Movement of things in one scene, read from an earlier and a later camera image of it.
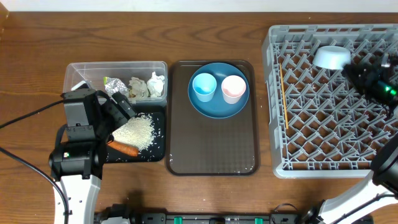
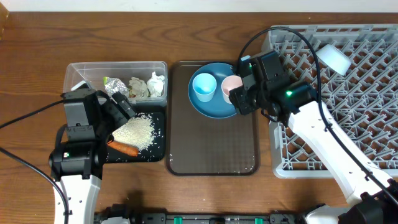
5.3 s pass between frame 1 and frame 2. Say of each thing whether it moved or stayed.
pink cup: stayed
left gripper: stayed
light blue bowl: moved
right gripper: moved
